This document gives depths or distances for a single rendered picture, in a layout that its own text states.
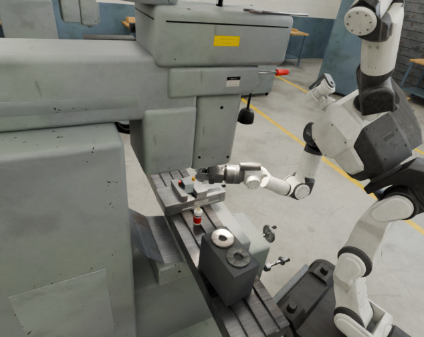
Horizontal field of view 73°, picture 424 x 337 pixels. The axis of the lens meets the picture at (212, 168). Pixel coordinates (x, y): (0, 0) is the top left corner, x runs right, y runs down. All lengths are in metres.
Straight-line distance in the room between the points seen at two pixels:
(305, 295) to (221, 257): 0.78
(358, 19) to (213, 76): 0.43
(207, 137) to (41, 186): 0.57
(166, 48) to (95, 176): 0.41
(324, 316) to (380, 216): 0.73
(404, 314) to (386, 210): 1.71
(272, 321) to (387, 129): 0.82
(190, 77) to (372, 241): 0.96
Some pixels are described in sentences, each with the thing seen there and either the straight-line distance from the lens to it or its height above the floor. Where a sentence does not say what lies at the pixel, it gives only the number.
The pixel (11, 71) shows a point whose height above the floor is 1.72.
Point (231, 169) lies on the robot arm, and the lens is 1.29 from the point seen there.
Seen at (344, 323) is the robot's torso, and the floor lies 0.70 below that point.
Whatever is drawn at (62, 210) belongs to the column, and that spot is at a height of 1.36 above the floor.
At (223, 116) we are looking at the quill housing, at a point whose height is 1.55.
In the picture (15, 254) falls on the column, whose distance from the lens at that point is 1.06.
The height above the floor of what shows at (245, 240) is 0.85.
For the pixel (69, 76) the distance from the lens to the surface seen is 0.88.
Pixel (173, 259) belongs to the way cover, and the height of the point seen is 0.86.
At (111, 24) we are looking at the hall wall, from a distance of 7.63.
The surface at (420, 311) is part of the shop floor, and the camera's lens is 2.96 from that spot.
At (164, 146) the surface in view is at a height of 1.46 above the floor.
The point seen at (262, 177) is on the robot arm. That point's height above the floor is 1.19.
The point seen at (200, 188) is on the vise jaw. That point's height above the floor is 1.04.
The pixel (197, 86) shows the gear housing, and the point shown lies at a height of 1.67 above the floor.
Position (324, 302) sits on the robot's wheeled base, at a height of 0.57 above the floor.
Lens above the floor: 1.98
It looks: 34 degrees down
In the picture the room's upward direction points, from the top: 7 degrees clockwise
